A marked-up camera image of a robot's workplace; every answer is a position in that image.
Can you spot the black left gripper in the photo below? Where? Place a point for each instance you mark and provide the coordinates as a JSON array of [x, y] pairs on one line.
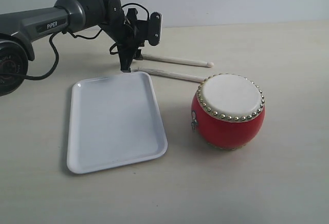
[[128, 33]]

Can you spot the wooden drumstick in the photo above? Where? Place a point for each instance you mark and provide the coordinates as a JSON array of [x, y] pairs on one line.
[[171, 75], [176, 60]]

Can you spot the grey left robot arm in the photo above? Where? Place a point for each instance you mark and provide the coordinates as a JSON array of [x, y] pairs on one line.
[[20, 29]]

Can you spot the small red drum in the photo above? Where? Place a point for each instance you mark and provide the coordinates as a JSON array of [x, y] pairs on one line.
[[228, 110]]

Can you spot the white rectangular plastic tray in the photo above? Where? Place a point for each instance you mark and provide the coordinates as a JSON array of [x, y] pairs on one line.
[[114, 121]]

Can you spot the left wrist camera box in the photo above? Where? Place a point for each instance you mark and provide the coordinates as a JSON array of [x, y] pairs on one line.
[[154, 29]]

